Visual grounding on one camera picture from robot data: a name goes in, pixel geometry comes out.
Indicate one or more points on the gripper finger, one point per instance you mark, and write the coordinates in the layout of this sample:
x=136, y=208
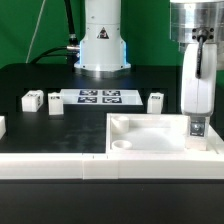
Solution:
x=197, y=126

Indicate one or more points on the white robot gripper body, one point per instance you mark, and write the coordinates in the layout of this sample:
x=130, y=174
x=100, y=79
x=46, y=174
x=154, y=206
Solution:
x=197, y=94

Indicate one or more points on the white square tabletop part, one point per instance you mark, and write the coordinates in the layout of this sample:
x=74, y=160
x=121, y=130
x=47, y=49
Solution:
x=156, y=134

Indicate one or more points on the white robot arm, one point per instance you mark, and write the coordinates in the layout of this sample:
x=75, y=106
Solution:
x=126, y=46

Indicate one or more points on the white left fence piece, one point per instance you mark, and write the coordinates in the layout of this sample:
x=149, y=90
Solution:
x=2, y=126

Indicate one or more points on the white marker base plate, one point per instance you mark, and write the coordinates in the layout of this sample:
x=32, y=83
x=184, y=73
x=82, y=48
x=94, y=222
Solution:
x=100, y=97

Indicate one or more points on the white front fence rail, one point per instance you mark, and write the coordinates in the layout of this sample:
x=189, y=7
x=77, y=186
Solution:
x=106, y=166

